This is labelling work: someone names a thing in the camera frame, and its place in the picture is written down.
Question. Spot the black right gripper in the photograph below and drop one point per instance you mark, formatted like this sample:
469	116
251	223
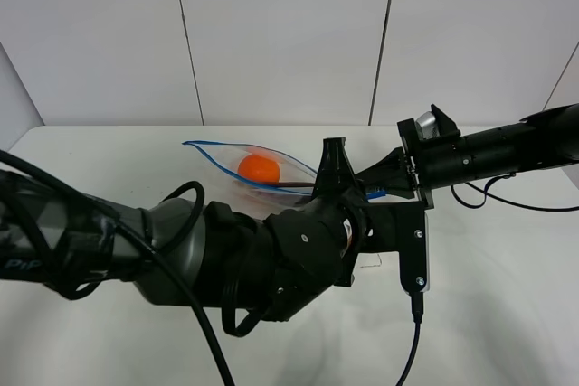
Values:
427	160

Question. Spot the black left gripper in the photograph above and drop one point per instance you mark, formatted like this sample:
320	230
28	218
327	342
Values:
313	244

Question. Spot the clear zip bag blue zipper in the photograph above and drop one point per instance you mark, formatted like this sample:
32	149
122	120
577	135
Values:
220	165

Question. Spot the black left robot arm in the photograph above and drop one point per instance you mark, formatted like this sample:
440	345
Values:
190	252

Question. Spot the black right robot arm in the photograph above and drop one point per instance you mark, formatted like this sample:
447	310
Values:
547	139

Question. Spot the purple toy eggplant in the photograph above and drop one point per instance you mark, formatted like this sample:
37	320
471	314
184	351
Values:
292	184

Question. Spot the orange toy fruit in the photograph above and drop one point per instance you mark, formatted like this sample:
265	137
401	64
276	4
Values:
259	169

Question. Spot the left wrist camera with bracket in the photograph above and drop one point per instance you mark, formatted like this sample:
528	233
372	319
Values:
400	227

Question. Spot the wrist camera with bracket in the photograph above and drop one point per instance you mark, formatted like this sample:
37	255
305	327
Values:
400	227
436	124

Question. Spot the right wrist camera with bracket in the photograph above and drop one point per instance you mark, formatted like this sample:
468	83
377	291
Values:
436	124

